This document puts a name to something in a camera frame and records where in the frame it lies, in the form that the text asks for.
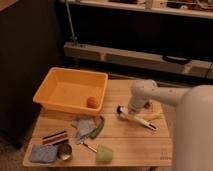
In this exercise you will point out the white dish brush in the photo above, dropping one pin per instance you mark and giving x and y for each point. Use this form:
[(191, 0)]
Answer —
[(121, 112)]

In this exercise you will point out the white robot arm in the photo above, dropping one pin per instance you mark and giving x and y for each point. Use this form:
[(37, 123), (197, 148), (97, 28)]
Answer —
[(193, 132)]

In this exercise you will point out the orange ball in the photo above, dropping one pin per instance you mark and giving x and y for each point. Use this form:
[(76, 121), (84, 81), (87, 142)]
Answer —
[(92, 102)]

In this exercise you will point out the orange plastic bin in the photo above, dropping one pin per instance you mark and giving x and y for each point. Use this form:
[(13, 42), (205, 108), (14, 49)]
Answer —
[(67, 90)]

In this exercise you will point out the green pepper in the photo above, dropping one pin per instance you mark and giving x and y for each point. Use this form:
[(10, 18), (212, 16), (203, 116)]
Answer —
[(99, 128)]

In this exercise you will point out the grey crumpled cloth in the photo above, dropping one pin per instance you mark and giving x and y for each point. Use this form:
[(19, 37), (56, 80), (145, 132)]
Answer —
[(84, 127)]

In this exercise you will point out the yellow corn cob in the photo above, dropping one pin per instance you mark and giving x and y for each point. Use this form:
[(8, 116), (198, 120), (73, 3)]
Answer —
[(150, 117)]

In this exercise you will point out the small silver knife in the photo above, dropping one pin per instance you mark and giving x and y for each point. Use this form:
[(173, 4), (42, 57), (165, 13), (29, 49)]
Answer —
[(89, 147)]

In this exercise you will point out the light green cup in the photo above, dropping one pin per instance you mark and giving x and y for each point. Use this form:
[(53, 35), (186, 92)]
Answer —
[(104, 154)]

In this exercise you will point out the dark striped rectangular block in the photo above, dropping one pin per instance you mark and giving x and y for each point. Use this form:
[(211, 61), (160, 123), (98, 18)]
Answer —
[(54, 138)]

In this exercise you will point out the metal vertical pole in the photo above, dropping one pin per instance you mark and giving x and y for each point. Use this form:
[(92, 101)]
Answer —
[(73, 36)]

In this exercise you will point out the blue sponge cloth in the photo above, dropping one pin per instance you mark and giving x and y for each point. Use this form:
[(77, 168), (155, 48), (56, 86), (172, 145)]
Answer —
[(43, 154)]

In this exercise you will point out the wooden shelf board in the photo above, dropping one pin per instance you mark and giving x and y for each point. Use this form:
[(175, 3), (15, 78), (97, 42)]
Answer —
[(142, 8)]

